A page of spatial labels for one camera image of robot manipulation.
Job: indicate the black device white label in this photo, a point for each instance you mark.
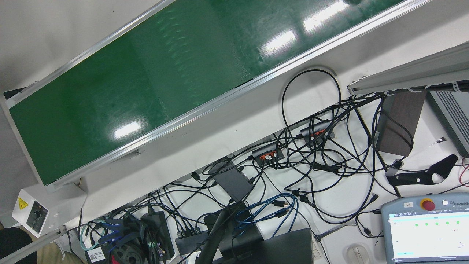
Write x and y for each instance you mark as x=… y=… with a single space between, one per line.
x=96 y=254

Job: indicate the black multiport hub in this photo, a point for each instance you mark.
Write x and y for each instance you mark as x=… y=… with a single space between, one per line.
x=190 y=242

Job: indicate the green conveyor belt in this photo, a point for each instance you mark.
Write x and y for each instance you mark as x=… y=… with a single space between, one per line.
x=220 y=55

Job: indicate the white power strip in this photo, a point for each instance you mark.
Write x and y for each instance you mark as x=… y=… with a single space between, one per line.
x=318 y=253

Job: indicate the black rounded object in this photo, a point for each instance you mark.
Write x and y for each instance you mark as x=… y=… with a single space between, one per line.
x=14 y=245

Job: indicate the black flat metal bracket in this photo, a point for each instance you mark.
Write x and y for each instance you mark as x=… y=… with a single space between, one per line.
x=410 y=179

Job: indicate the white conveyor control box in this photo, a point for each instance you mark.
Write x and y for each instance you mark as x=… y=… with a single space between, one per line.
x=55 y=205

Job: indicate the grey finned power supply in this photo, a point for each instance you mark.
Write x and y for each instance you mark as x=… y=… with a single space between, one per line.
x=454 y=117

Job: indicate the dark brown wooden block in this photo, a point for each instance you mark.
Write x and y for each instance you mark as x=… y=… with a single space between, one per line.
x=399 y=124

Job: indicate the white computer mouse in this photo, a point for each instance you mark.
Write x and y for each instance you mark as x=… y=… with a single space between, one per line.
x=354 y=255

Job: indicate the dark grey adapter box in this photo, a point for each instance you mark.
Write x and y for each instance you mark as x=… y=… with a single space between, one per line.
x=234 y=181

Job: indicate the grey teach pendant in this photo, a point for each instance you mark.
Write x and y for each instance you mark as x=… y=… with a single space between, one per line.
x=425 y=234

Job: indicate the black round machine part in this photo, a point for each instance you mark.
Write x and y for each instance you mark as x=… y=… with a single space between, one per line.
x=128 y=255

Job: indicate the black power brick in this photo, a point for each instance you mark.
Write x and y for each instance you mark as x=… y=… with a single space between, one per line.
x=157 y=234

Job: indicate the aluminium profile post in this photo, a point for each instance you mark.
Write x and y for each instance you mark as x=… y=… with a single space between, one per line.
x=421 y=69

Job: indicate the black orange USB hub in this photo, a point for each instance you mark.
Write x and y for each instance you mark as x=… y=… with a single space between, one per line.
x=267 y=152
x=317 y=132

